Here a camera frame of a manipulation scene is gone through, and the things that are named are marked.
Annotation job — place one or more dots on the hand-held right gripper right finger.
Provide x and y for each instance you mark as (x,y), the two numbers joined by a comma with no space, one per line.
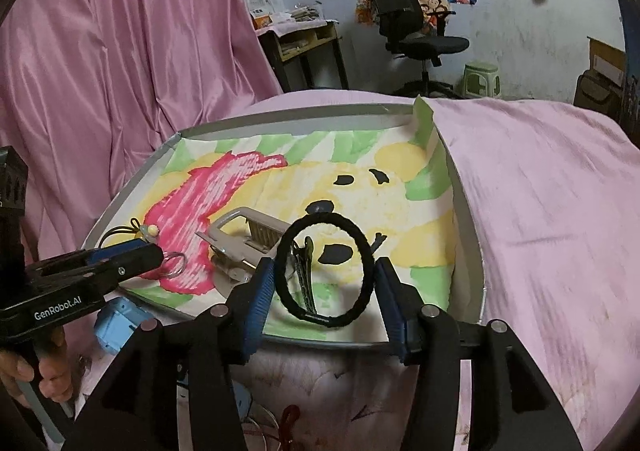
(392,311)

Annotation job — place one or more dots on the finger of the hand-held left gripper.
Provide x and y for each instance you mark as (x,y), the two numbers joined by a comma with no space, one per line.
(112,252)
(140,259)

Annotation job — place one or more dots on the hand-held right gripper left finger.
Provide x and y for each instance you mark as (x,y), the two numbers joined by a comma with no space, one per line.
(260,306)

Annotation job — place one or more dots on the light blue watch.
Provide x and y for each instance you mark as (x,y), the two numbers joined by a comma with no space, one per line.
(117,326)

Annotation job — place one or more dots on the grey cardboard tray box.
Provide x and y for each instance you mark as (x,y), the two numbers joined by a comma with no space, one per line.
(300,113)

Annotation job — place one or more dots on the person's left hand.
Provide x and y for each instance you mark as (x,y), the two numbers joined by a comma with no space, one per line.
(50,373)

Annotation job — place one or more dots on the green black hair clip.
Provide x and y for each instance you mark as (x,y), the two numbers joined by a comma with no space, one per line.
(304,281)

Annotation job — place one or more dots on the beige hair claw clip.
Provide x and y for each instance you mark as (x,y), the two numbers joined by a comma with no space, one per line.
(260,231)

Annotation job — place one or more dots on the painted paper tray lining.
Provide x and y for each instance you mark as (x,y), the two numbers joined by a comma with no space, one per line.
(400,211)

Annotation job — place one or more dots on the pink floral bedsheet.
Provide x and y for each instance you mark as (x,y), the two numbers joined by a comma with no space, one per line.
(540,231)

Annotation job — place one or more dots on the pink satin curtain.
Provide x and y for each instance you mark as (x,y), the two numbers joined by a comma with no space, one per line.
(125,56)

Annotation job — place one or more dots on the green plastic stool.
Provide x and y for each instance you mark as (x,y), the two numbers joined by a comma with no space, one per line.
(480,78)

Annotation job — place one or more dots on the black office chair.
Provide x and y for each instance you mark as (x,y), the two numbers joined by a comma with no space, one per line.
(430,45)

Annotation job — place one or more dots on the wooden desk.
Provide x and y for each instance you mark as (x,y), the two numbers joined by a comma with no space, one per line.
(310,38)

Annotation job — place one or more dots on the pile of books and papers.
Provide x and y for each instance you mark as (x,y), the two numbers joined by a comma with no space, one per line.
(295,13)

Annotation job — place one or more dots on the blue starry curtain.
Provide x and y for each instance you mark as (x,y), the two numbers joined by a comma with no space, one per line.
(631,96)

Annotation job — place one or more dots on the orange cartoon wall poster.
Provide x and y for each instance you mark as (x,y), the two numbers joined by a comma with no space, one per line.
(432,6)

